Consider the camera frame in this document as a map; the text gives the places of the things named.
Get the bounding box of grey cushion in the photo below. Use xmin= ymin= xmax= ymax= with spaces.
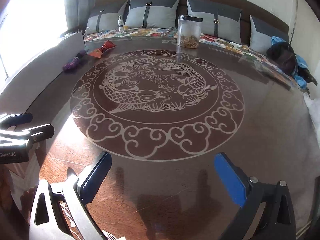
xmin=125 ymin=0 xmax=180 ymax=29
xmin=85 ymin=1 xmax=128 ymax=35
xmin=249 ymin=16 xmax=289 ymax=55
xmin=187 ymin=0 xmax=242 ymax=43

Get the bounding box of purple toy wand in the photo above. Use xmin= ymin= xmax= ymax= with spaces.
xmin=62 ymin=49 xmax=87 ymax=71

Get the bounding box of white pump bottle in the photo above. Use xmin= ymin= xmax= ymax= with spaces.
xmin=118 ymin=15 xmax=124 ymax=33

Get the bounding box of brown sofa with floral cover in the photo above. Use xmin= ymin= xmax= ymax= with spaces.
xmin=62 ymin=0 xmax=311 ymax=93

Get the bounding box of grey cushion far right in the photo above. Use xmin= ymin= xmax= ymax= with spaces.
xmin=249 ymin=16 xmax=289 ymax=55

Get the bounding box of clear plastic jar black lid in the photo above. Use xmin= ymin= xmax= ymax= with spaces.
xmin=177 ymin=15 xmax=203 ymax=49

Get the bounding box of white cardboard sorting box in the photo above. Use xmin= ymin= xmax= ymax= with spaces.
xmin=1 ymin=31 xmax=85 ymax=114

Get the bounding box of white cat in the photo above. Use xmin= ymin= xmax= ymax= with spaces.
xmin=303 ymin=93 xmax=320 ymax=142

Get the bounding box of red foil pouch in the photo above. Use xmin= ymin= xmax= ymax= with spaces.
xmin=88 ymin=40 xmax=116 ymax=59

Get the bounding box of grey curtain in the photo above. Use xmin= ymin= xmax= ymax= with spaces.
xmin=65 ymin=0 xmax=95 ymax=30

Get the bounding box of grey cushion far left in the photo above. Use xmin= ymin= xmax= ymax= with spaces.
xmin=85 ymin=1 xmax=128 ymax=35

